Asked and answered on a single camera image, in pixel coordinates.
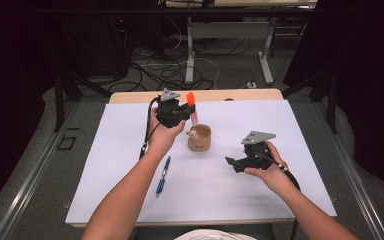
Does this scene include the wooden pen holder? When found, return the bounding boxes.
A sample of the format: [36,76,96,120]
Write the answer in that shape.
[185,123,213,153]

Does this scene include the blue pen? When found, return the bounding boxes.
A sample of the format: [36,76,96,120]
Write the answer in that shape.
[155,155,172,198]

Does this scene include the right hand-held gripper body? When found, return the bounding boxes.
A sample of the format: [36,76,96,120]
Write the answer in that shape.
[232,130,278,174]

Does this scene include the black metal crossbar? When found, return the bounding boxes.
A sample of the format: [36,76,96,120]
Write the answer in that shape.
[36,8,358,16]

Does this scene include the white metal desk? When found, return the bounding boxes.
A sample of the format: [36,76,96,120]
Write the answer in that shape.
[164,0,318,86]

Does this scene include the left hand-held gripper cable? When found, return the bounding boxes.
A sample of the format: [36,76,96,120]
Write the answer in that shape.
[139,96,163,160]

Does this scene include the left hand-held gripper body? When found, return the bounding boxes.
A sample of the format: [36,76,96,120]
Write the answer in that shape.
[155,88,186,130]

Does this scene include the white table cover sheet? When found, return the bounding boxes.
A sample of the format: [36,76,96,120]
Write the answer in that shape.
[64,99,338,225]

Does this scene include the right hand-held gripper cable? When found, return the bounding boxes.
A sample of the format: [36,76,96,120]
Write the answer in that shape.
[251,151,302,193]

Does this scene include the hand-held gripper cable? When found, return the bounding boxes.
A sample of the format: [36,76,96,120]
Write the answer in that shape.
[251,151,302,193]
[139,96,163,160]

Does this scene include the aluminium floor rail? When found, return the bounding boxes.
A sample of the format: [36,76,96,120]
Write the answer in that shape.
[313,99,384,240]
[0,101,81,240]

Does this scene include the orange capped marker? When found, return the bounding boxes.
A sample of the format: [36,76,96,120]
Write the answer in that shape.
[185,91,200,127]

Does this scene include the person's right hand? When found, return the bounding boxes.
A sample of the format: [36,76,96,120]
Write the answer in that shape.
[244,140,300,198]

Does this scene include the tangle of floor cables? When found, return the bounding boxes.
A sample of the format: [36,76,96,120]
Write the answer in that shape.
[108,16,252,93]

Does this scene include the dark curtain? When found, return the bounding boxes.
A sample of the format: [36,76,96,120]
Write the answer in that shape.
[284,0,384,196]
[0,0,58,211]

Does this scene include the light wooden table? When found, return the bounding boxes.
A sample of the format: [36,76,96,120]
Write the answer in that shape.
[64,88,338,240]

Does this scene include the person's white clothing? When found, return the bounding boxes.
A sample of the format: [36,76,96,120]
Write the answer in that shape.
[174,229,258,240]

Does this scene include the person's left hand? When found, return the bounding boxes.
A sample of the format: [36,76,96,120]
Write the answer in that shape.
[148,107,186,153]

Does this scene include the black computer tower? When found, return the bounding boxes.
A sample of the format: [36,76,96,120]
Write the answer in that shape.
[59,13,132,78]

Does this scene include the black metal stand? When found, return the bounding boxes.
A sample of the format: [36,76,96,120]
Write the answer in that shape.
[281,66,338,134]
[53,64,112,133]

